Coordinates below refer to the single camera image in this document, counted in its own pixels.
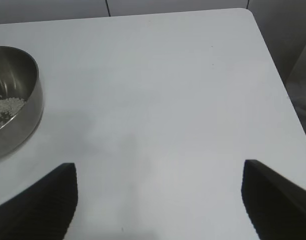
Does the white uncooked rice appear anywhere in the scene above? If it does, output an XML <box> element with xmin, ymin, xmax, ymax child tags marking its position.
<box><xmin>0</xmin><ymin>96</ymin><xmax>28</xmax><ymax>127</ymax></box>

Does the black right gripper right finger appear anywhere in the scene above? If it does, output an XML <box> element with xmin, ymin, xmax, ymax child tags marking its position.
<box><xmin>241</xmin><ymin>159</ymin><xmax>306</xmax><ymax>240</ymax></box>

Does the stainless steel mixing bowl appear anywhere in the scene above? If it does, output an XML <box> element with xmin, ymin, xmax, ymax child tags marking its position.
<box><xmin>0</xmin><ymin>45</ymin><xmax>45</xmax><ymax>163</ymax></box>

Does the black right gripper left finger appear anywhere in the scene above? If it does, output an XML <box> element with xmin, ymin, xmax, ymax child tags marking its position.
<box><xmin>0</xmin><ymin>162</ymin><xmax>79</xmax><ymax>240</ymax></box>

